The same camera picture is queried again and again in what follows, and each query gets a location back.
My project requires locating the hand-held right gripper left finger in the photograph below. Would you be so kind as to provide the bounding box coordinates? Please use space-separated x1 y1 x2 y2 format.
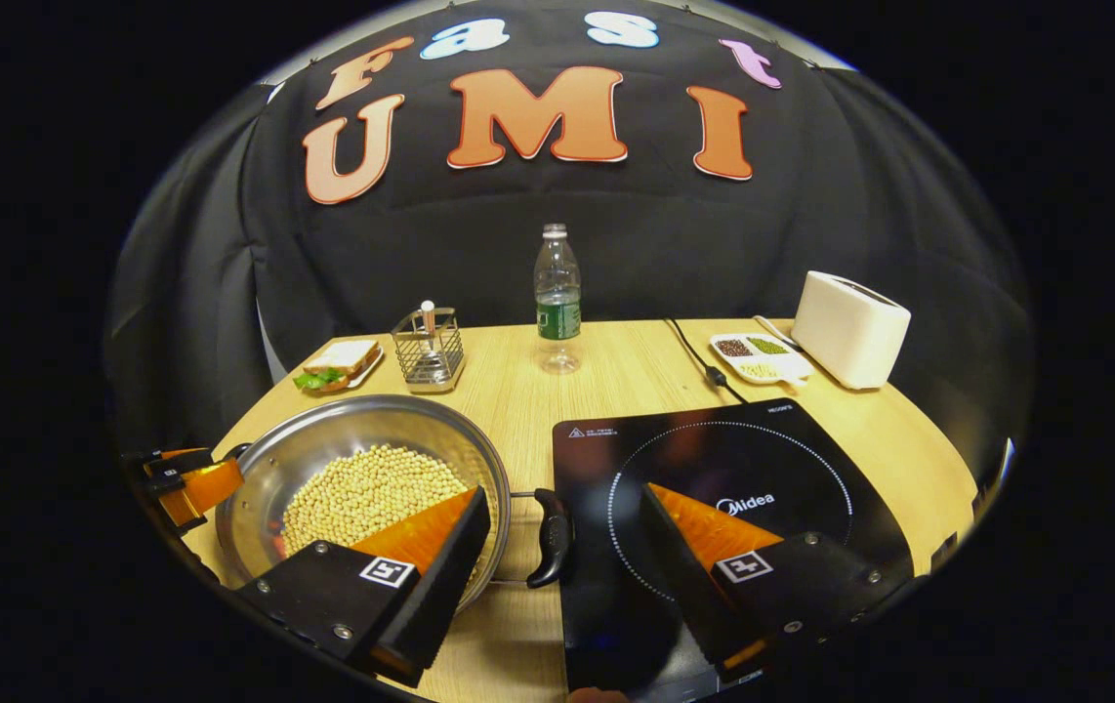
237 486 492 687

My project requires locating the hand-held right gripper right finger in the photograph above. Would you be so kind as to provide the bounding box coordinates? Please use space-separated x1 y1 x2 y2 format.
638 482 915 684

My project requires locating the black induction cooktop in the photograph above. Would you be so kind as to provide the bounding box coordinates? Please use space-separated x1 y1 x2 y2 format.
552 398 915 703

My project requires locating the stainless steel pot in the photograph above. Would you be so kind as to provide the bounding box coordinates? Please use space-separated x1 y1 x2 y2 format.
216 393 578 616

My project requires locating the pile of soybeans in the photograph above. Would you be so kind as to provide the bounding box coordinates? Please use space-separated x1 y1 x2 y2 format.
281 444 471 558

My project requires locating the small white plate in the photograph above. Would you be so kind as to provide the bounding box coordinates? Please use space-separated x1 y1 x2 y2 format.
318 350 386 393

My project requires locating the sandwich with lettuce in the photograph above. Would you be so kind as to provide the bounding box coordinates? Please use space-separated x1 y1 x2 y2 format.
294 339 383 392

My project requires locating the white divided bean dish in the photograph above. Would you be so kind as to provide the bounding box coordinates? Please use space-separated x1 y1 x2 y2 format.
710 333 815 387

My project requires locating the clear plastic water bottle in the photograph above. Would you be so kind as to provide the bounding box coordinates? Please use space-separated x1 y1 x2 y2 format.
533 224 583 375

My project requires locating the white toaster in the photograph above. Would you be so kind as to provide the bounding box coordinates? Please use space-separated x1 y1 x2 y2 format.
791 270 912 391

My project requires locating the black backdrop cloth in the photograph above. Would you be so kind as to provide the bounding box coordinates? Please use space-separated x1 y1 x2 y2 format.
106 0 1037 470

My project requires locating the metal wire basket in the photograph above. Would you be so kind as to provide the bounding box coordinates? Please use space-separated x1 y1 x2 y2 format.
390 305 467 394

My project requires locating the black power cable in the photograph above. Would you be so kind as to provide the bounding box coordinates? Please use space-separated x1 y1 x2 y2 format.
665 317 749 404

